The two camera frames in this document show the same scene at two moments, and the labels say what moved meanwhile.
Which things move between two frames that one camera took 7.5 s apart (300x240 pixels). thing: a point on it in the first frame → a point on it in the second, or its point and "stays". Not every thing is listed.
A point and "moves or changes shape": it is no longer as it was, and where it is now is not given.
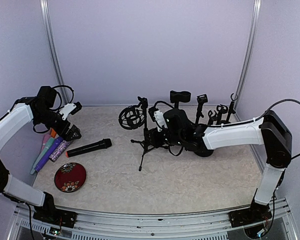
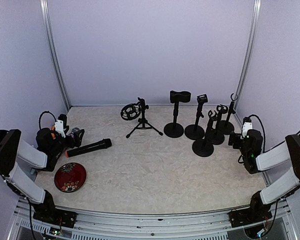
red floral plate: x=70 y=177 stays
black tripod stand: x=133 y=117 moves or changes shape
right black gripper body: x=158 y=141 → x=235 y=144
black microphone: x=105 y=143 stays
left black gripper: x=67 y=136 → x=77 y=141
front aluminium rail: x=216 y=226 stays
